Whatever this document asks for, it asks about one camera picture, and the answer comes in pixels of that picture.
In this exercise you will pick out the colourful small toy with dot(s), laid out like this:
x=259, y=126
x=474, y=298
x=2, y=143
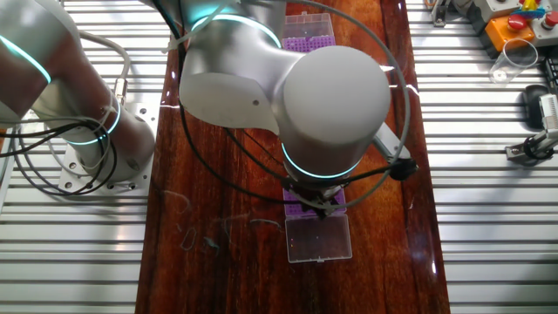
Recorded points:
x=531, y=8

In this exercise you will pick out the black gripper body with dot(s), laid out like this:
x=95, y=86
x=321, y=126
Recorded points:
x=324, y=202

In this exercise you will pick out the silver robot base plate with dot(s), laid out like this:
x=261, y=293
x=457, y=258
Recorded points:
x=144, y=118

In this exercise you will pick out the aluminium corner bracket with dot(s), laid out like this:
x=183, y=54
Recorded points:
x=440, y=13

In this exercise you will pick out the grey control box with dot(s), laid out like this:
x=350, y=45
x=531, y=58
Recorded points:
x=497, y=8

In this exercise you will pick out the grey box red button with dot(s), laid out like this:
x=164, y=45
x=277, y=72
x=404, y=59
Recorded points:
x=547, y=28

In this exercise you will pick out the purple pipette tip box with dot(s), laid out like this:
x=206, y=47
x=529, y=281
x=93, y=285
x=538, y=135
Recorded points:
x=318, y=240
x=305, y=27

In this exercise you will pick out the dark wooden board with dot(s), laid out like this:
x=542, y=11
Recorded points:
x=218, y=261

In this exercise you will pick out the black keyboard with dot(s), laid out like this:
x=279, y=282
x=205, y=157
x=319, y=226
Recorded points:
x=553, y=74

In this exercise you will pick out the clear plastic cup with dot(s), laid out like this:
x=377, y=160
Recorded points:
x=514, y=59

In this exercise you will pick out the silver ribbed camera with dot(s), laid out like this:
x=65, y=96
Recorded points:
x=550, y=109

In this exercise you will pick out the orange emergency stop button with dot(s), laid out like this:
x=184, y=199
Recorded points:
x=508, y=32

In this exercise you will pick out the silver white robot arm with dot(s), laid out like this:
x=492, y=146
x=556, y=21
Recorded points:
x=335, y=96

